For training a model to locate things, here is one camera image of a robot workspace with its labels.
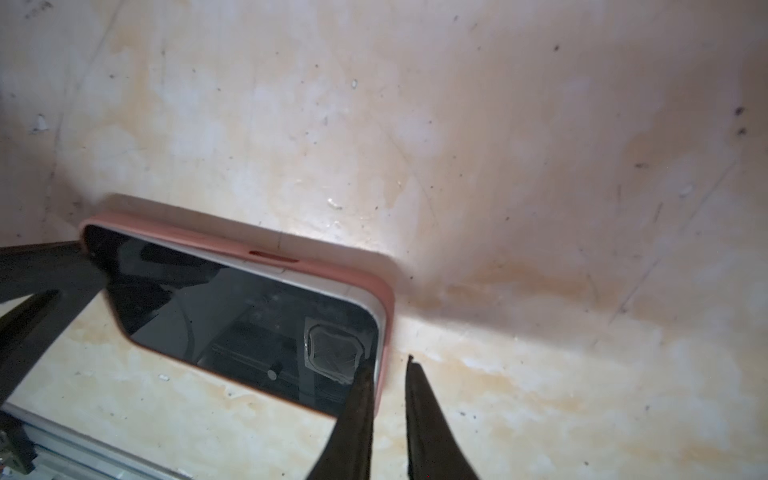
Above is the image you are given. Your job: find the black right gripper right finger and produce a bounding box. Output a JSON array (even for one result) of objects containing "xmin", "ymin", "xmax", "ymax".
[{"xmin": 405, "ymin": 355, "xmax": 478, "ymax": 480}]

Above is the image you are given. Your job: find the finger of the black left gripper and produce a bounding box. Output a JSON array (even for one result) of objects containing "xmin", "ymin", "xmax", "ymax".
[
  {"xmin": 1, "ymin": 241, "xmax": 108, "ymax": 302},
  {"xmin": 1, "ymin": 284, "xmax": 104, "ymax": 404}
]

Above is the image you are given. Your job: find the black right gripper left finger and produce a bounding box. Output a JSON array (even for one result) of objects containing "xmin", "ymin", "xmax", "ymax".
[{"xmin": 307, "ymin": 361, "xmax": 376, "ymax": 480}]

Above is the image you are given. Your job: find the black phone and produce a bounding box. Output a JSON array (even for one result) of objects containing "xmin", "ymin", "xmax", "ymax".
[{"xmin": 82, "ymin": 224, "xmax": 388, "ymax": 419}]

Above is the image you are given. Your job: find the pink phone case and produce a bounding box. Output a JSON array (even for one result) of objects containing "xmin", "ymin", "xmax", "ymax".
[{"xmin": 77, "ymin": 209, "xmax": 397, "ymax": 421}]

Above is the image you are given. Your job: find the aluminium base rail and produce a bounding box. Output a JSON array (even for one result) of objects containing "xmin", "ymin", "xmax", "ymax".
[{"xmin": 1, "ymin": 404, "xmax": 192, "ymax": 479}]

